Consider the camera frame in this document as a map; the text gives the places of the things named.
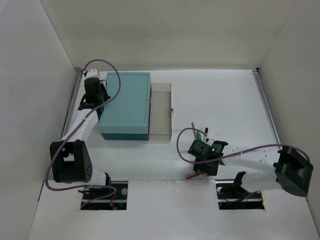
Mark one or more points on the red makeup pencil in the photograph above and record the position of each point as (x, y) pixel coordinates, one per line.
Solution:
(193, 176)

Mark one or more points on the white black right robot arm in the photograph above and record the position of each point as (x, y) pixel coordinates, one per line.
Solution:
(274, 166)

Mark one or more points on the green tube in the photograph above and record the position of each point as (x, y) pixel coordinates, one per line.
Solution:
(198, 136)

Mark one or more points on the grey eyeliner pencil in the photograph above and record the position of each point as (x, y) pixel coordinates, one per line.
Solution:
(194, 130)

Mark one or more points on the clear acrylic drawer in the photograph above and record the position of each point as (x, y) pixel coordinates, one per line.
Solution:
(160, 126)

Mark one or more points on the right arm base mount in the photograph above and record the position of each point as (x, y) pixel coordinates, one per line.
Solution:
(232, 196)

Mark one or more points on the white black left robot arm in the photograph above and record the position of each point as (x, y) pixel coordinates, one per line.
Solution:
(70, 159)

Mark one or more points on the black silver mascara pen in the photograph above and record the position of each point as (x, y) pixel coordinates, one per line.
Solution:
(205, 138)

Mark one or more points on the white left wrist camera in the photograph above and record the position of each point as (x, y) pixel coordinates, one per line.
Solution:
(91, 73)

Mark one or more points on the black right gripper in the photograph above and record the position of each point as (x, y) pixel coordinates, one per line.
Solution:
(211, 171)

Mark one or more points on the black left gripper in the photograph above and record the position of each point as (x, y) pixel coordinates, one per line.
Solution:
(90, 104)

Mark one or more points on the teal makeup box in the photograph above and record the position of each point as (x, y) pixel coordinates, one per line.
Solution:
(127, 117)

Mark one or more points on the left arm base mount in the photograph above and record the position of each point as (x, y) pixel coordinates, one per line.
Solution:
(105, 198)

